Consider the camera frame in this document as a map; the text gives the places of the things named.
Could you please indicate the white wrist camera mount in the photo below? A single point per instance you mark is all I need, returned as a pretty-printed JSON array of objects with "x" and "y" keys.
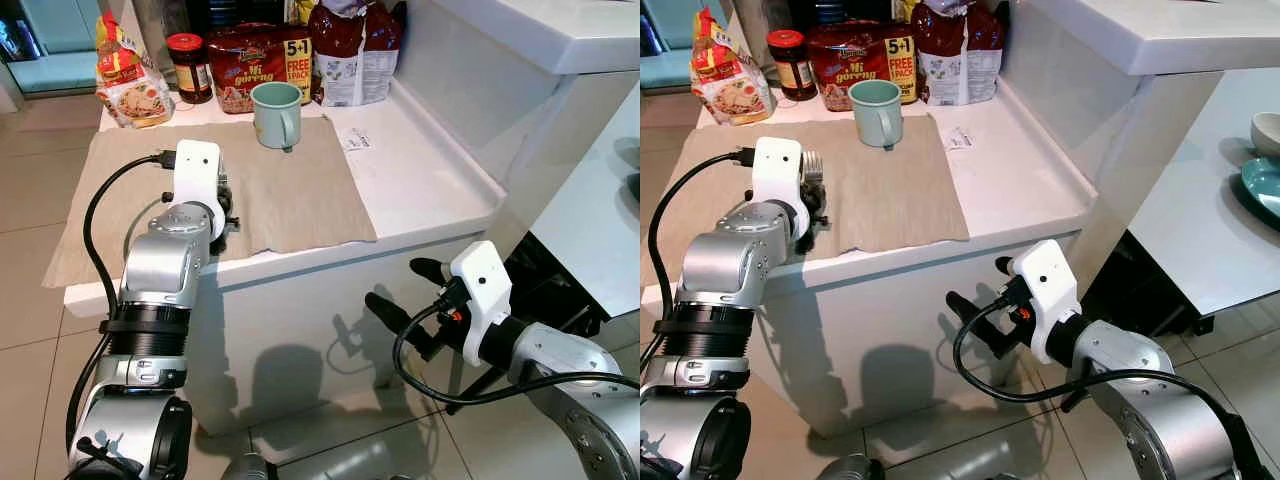
[
  {"x": 777, "y": 172},
  {"x": 197, "y": 175},
  {"x": 1045, "y": 290},
  {"x": 482, "y": 290}
]

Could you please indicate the silver robot leg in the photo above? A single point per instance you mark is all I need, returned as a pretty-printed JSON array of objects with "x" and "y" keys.
[
  {"x": 842, "y": 468},
  {"x": 245, "y": 468}
]

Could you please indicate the grey dining table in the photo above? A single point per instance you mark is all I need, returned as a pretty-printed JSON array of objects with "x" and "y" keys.
[
  {"x": 1190, "y": 220},
  {"x": 590, "y": 240}
]

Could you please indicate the white paper receipt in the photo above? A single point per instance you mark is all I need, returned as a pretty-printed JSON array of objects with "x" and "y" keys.
[
  {"x": 357, "y": 140},
  {"x": 960, "y": 138}
]

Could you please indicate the dark jar with red lid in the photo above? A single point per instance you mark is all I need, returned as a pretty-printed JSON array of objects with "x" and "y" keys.
[
  {"x": 189, "y": 70},
  {"x": 792, "y": 66}
]

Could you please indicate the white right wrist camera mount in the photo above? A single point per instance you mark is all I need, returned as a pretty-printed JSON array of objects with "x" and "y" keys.
[
  {"x": 482, "y": 290},
  {"x": 1045, "y": 290}
]

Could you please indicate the red mi goreng noodle multipack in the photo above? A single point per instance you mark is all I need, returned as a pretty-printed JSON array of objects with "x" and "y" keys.
[
  {"x": 865, "y": 62},
  {"x": 260, "y": 70}
]

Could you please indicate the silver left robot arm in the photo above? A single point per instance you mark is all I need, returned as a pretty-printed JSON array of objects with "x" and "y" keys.
[
  {"x": 160, "y": 270},
  {"x": 725, "y": 270}
]

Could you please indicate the black chair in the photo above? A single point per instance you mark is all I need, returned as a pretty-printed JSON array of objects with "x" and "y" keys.
[
  {"x": 545, "y": 280},
  {"x": 1120, "y": 280}
]

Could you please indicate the white kitchen island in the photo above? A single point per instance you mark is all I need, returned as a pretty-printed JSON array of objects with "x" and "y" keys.
[
  {"x": 880, "y": 320},
  {"x": 330, "y": 300}
]

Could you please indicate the teal plate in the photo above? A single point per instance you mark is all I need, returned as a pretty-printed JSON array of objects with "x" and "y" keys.
[{"x": 1262, "y": 185}]

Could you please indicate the red and white food bag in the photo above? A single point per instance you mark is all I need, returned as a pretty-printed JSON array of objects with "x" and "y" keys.
[
  {"x": 360, "y": 50},
  {"x": 960, "y": 50}
]

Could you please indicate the silver metal fork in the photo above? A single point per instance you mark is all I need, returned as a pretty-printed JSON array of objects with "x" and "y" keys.
[{"x": 815, "y": 168}]

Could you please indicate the teal bench seat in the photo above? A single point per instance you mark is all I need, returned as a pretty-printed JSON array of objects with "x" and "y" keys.
[
  {"x": 55, "y": 55},
  {"x": 665, "y": 60}
]

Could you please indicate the white bowl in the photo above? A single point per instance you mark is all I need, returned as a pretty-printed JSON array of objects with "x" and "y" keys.
[{"x": 1268, "y": 135}]

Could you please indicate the pale green mug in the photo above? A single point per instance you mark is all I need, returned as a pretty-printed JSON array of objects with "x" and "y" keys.
[
  {"x": 275, "y": 115},
  {"x": 875, "y": 112}
]

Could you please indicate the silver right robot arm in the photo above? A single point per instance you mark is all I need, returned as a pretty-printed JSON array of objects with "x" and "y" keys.
[
  {"x": 560, "y": 365},
  {"x": 1140, "y": 375}
]

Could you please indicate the beige cloth placemat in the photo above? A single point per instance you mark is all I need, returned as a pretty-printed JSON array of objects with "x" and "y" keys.
[
  {"x": 890, "y": 195},
  {"x": 290, "y": 195}
]

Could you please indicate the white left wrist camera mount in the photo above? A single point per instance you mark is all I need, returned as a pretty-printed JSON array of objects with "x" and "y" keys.
[
  {"x": 197, "y": 175},
  {"x": 777, "y": 172}
]

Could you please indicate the yellow orange noodle packet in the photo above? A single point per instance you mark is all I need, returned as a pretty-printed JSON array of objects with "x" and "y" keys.
[
  {"x": 735, "y": 92},
  {"x": 130, "y": 95}
]

